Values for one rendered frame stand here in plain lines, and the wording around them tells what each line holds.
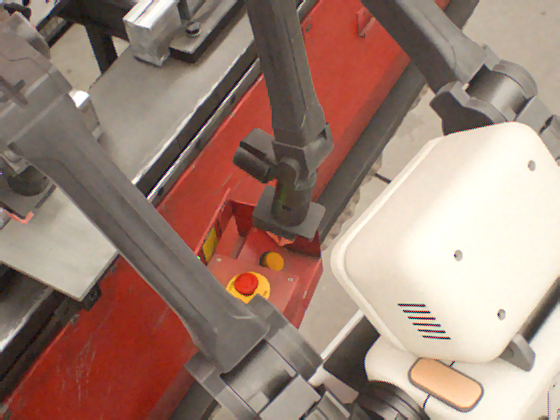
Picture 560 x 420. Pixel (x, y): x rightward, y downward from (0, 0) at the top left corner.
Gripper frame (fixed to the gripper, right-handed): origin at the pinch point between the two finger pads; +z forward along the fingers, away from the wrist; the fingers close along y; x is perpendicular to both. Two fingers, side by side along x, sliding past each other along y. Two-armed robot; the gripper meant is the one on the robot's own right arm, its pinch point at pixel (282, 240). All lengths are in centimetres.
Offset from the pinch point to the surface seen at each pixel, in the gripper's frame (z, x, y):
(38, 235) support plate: -13.1, 22.1, 31.2
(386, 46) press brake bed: 42, -89, 1
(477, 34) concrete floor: 78, -141, -21
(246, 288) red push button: -0.5, 11.0, 1.9
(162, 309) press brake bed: 32.1, 5.3, 18.7
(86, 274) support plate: -15.4, 25.9, 21.4
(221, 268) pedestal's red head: 3.9, 7.0, 7.6
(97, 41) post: 82, -89, 83
